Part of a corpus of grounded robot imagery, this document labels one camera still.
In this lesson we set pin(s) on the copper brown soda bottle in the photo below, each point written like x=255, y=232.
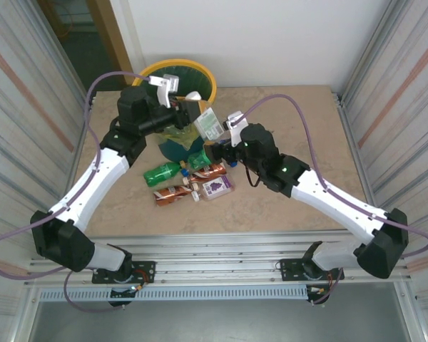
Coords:
x=171, y=195
x=210, y=171

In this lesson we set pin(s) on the green soda bottle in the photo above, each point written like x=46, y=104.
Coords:
x=199, y=159
x=160, y=174

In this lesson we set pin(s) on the large clear bottle green label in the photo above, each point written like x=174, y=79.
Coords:
x=208, y=123

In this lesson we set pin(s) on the clear bottle purple grape label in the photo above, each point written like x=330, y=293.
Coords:
x=217, y=187

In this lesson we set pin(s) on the blue bottle cap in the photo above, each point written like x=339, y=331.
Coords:
x=185, y=172

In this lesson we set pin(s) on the teal bin with yellow rim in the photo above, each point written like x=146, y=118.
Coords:
x=174, y=151

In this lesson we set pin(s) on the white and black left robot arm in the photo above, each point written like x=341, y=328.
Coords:
x=85, y=189

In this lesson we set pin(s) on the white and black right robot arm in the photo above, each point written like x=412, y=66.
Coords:
x=335, y=203

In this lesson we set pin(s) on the yellow plastic bin liner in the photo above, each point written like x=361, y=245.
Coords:
x=180, y=137

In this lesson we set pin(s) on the yellow power connector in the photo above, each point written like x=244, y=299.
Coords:
x=321, y=290
x=137, y=287

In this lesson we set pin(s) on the wooden door frame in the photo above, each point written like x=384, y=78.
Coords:
x=110, y=35

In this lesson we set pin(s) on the aluminium rail frame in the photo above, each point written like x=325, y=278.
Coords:
x=217, y=249

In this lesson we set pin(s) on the corrugated metal enclosure panel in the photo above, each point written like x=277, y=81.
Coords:
x=413, y=107
x=14, y=142

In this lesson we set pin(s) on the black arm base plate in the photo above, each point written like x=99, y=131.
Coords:
x=148, y=267
x=289, y=269

